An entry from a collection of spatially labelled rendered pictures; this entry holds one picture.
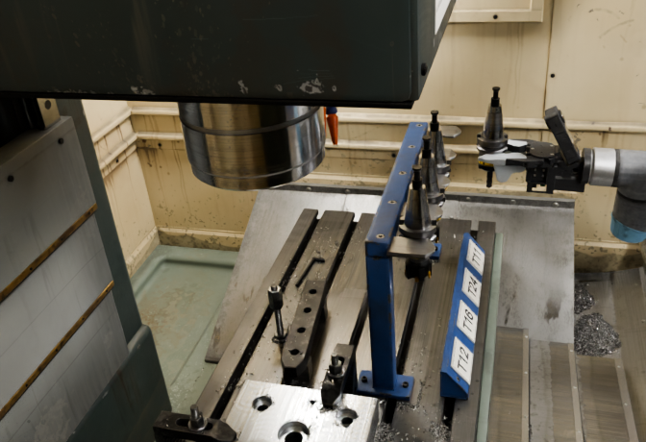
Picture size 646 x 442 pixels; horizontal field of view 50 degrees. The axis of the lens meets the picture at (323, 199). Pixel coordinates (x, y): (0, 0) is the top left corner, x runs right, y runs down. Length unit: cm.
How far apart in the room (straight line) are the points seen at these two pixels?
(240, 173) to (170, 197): 151
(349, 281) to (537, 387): 46
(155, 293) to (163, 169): 38
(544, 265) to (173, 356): 100
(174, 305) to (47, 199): 99
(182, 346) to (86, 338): 65
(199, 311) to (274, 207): 37
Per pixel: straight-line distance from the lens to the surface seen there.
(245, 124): 70
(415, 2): 57
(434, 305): 148
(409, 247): 109
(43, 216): 117
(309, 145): 74
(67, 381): 131
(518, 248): 185
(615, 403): 159
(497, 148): 141
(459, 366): 128
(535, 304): 178
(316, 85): 60
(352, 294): 151
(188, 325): 201
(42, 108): 118
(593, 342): 181
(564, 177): 145
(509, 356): 162
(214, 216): 219
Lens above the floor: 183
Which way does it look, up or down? 30 degrees down
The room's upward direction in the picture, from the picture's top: 5 degrees counter-clockwise
